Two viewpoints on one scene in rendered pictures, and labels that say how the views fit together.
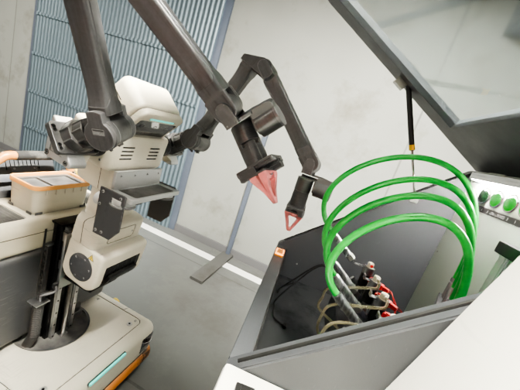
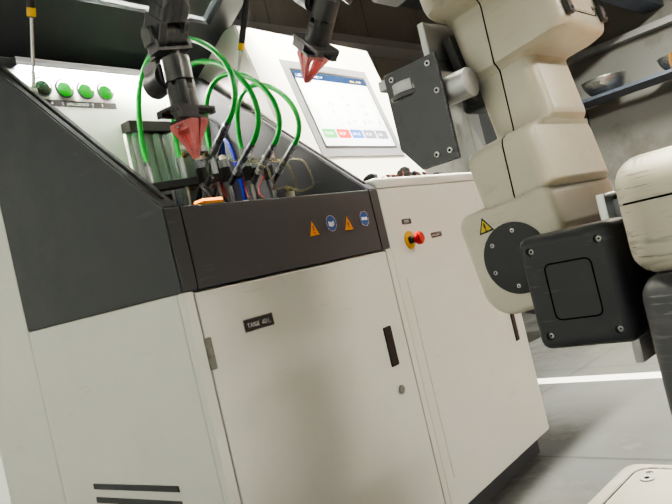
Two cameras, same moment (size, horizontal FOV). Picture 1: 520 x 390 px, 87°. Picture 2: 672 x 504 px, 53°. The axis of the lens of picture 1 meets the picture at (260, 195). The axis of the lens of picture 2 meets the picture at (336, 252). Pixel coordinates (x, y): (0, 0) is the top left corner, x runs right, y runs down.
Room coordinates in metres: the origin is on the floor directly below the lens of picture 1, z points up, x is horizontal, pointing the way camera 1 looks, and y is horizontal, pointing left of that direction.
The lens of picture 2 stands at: (2.00, 0.72, 0.77)
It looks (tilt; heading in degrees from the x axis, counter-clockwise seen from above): 1 degrees up; 210
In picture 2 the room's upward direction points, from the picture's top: 13 degrees counter-clockwise
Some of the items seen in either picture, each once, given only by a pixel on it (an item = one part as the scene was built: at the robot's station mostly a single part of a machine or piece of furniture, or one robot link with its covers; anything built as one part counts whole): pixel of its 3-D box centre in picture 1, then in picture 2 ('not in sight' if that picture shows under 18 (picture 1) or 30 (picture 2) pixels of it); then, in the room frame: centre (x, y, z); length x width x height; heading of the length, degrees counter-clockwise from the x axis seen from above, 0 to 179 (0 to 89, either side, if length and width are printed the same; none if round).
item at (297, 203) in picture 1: (298, 200); (183, 100); (0.95, -0.14, 1.16); 0.10 x 0.07 x 0.07; 172
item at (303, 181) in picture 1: (305, 185); (175, 71); (0.95, -0.14, 1.23); 0.07 x 0.06 x 0.07; 71
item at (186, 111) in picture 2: (292, 217); (186, 135); (0.96, -0.14, 1.09); 0.07 x 0.07 x 0.09; 82
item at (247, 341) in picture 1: (261, 304); (290, 233); (0.73, -0.11, 0.87); 0.62 x 0.04 x 0.16; 172
